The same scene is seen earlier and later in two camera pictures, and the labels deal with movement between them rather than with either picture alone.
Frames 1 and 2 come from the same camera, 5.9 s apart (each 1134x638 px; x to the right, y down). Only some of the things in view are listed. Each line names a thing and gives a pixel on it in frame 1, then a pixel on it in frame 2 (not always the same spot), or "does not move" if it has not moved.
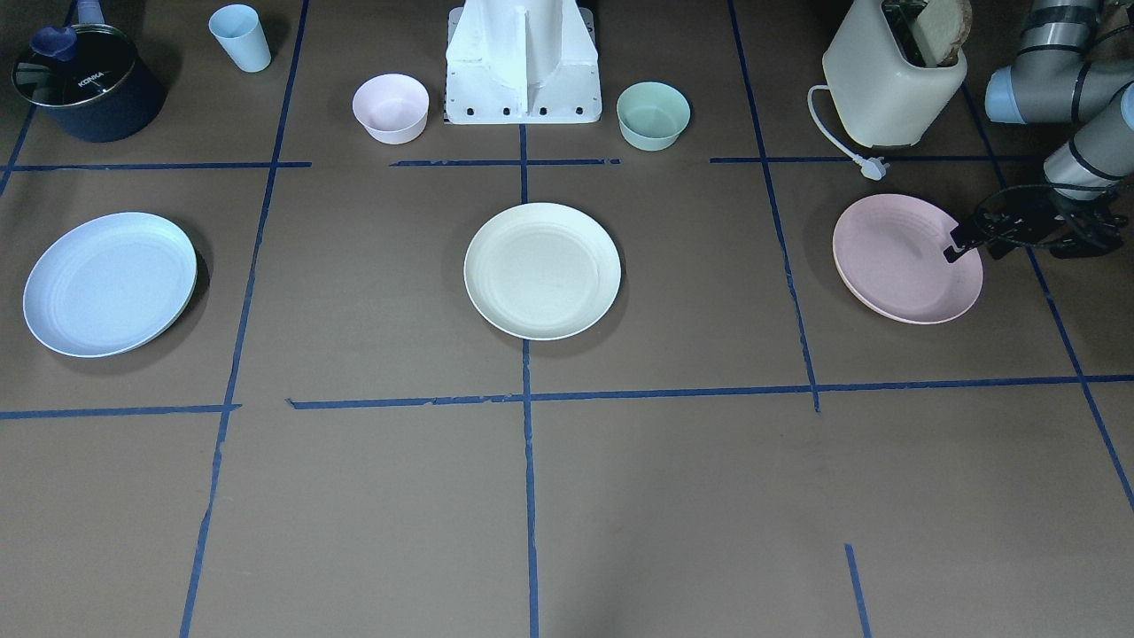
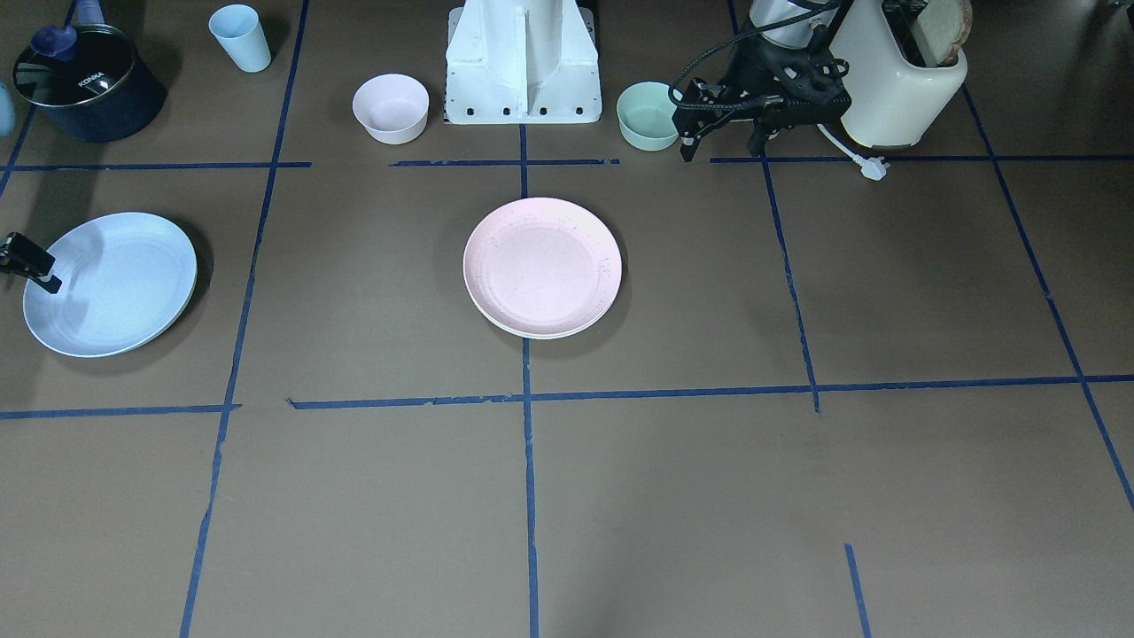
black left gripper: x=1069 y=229 -> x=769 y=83
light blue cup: x=240 y=29 does not move
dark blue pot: x=105 y=94 does not move
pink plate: x=889 y=252 -> x=542 y=266
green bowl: x=652 y=115 does not move
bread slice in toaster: x=943 y=26 does not move
